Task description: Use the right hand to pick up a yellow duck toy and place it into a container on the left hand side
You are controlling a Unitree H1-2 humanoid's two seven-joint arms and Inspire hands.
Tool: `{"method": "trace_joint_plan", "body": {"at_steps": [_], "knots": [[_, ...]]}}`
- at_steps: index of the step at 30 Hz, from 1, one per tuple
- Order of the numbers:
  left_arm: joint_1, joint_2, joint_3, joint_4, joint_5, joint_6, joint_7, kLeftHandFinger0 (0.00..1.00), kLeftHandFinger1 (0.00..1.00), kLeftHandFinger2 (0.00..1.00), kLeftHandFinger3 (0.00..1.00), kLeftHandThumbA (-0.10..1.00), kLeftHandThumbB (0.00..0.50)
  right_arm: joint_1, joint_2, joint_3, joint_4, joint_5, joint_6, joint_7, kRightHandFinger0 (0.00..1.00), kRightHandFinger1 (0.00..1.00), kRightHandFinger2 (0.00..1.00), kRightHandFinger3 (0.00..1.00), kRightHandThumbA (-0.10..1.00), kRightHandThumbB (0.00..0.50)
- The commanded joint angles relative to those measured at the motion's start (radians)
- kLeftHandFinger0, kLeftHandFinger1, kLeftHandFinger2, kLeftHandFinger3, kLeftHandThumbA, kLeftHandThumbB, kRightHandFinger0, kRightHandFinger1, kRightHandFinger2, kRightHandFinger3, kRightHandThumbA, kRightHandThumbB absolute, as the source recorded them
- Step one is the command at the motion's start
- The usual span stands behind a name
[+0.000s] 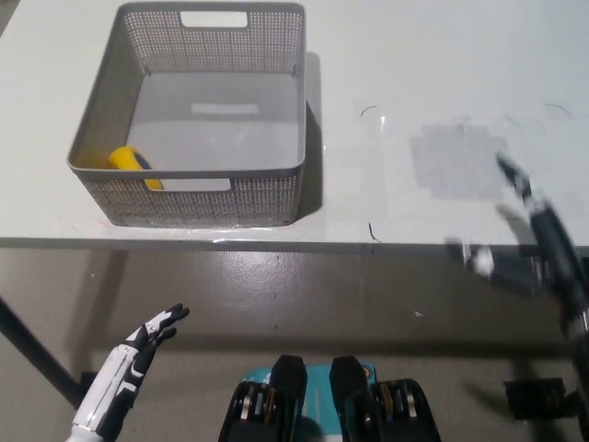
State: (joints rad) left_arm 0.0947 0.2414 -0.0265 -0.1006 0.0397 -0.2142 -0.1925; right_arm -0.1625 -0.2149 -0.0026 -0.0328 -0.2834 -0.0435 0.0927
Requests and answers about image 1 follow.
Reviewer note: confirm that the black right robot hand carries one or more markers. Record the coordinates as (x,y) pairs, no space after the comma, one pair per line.
(557,248)

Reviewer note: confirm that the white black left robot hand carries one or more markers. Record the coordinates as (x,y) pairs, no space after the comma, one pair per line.
(110,391)

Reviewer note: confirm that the yellow rubber duck toy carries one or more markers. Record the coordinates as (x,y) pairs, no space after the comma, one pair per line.
(124,159)

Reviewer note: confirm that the black table leg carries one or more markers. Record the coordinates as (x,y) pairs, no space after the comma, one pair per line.
(37,354)

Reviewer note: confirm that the grey perforated plastic basket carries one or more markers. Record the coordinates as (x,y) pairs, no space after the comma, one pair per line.
(202,202)

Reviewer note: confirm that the black teal robot torso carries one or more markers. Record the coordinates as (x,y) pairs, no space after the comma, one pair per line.
(405,414)

